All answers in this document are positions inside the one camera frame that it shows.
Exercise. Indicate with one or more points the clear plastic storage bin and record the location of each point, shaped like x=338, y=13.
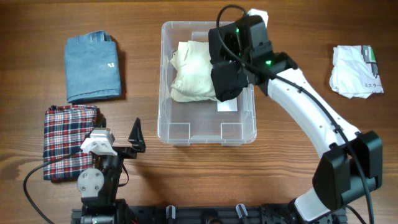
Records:
x=198, y=122

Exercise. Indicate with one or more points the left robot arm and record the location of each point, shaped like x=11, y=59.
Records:
x=98, y=186

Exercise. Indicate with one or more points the white label in bin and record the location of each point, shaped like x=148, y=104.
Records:
x=227, y=106

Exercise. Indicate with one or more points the blue denim folded jeans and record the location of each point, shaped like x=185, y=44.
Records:
x=92, y=68

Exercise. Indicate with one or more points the red plaid folded shirt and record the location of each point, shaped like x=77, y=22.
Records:
x=65, y=129

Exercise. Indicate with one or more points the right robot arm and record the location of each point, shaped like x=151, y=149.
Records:
x=350, y=165

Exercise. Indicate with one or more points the white printed t-shirt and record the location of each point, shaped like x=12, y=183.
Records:
x=355, y=72

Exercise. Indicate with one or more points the black garment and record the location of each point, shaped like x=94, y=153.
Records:
x=227, y=73

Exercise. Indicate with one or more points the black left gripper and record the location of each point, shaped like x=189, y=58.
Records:
x=137, y=140

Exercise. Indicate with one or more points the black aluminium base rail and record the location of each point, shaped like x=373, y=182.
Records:
x=263, y=214

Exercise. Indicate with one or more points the cream cloth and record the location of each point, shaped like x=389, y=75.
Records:
x=193, y=81

